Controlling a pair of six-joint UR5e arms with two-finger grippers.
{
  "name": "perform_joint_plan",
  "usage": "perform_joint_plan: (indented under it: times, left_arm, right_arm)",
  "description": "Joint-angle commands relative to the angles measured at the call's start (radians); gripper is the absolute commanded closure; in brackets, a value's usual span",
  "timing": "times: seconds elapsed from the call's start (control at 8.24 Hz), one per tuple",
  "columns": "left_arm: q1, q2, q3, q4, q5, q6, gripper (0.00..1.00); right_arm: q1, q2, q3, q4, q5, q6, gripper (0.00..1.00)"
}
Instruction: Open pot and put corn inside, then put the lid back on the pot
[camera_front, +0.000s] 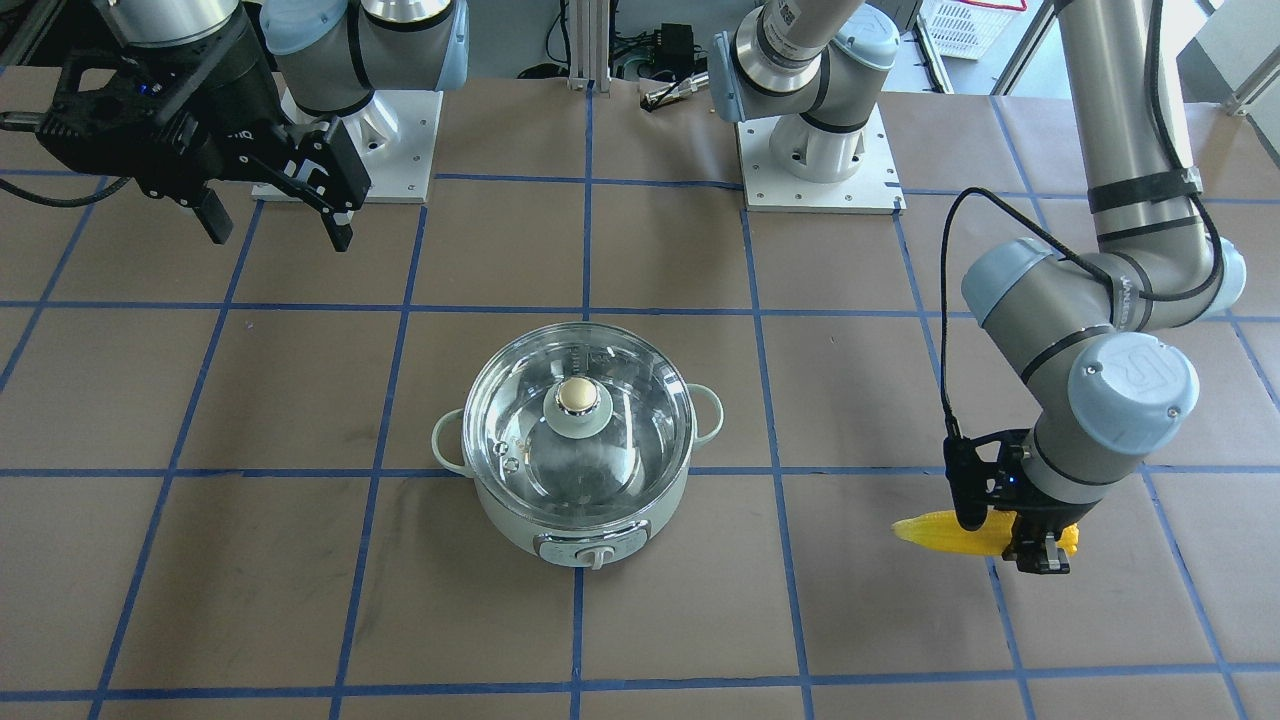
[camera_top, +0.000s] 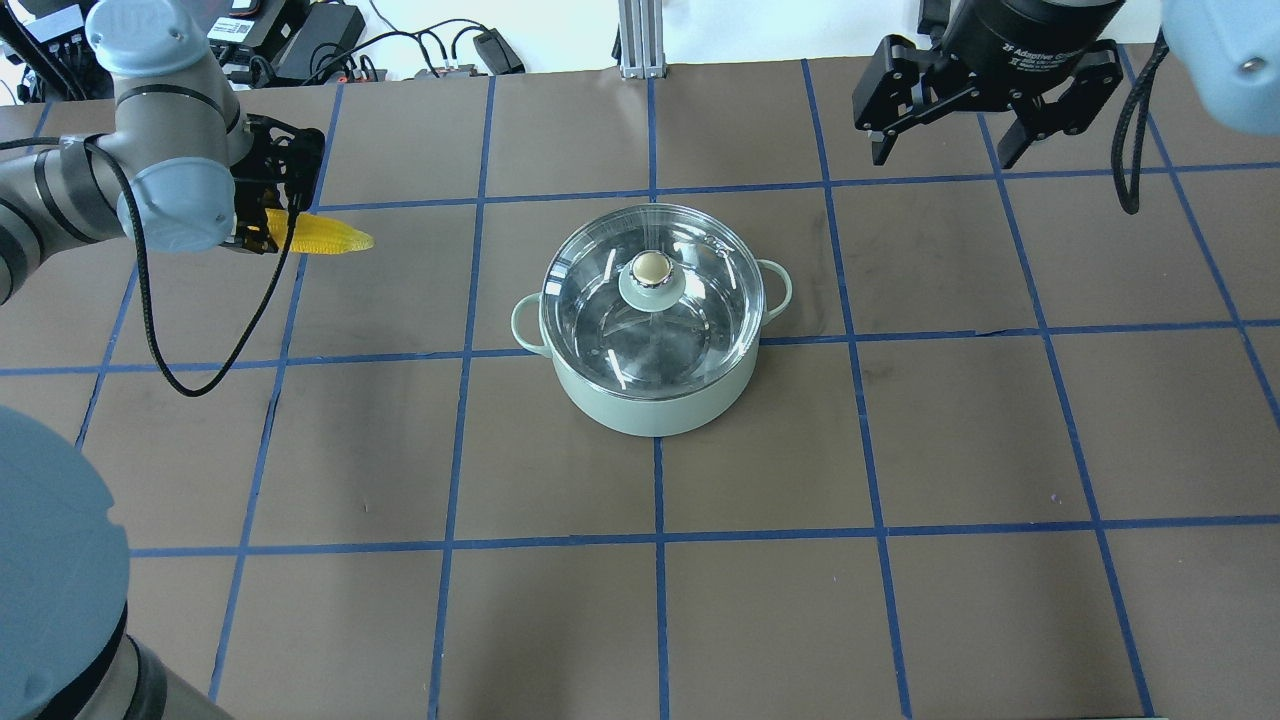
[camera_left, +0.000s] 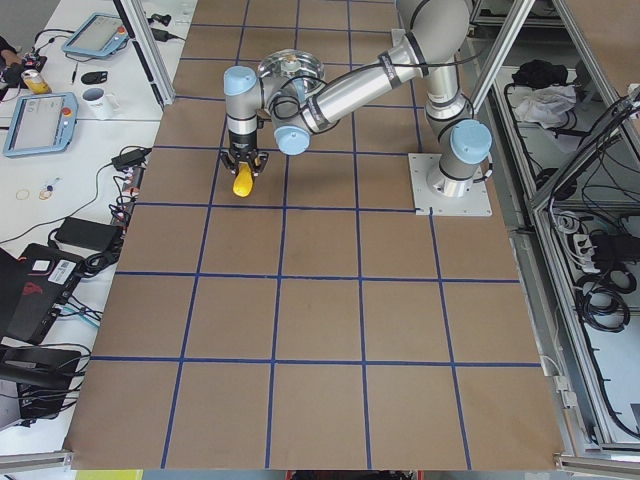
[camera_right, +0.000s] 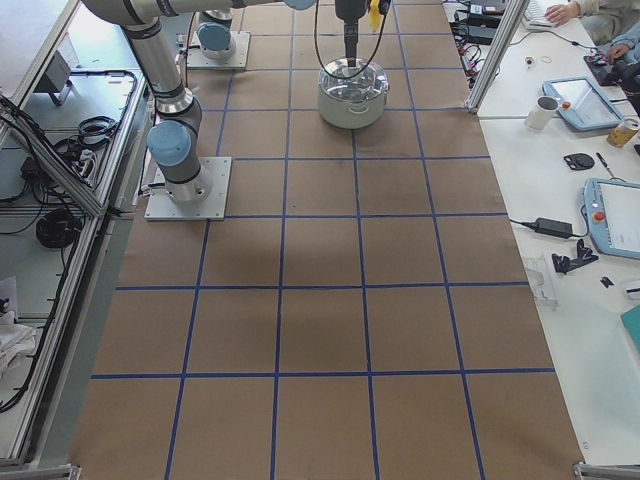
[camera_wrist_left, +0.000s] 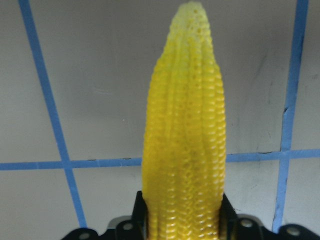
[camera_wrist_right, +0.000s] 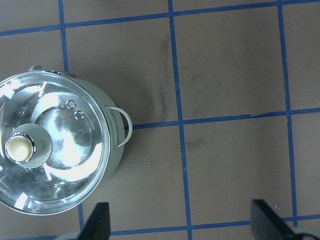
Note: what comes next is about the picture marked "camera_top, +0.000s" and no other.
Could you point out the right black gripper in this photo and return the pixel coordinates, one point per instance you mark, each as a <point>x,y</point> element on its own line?
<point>1028,42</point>

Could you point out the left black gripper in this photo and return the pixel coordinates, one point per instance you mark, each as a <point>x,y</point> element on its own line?
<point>283,166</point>

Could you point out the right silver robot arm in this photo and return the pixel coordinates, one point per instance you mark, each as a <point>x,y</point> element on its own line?
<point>1230,51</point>

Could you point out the black power adapter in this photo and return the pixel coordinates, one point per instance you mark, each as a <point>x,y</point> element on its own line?
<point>328,30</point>

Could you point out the mint green electric pot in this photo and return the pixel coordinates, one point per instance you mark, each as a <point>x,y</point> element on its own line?
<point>649,418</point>

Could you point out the yellow corn cob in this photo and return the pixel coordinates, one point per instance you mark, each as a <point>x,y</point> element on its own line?
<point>317,235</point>

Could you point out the glass pot lid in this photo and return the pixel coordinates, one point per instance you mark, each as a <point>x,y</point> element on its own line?
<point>654,301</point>

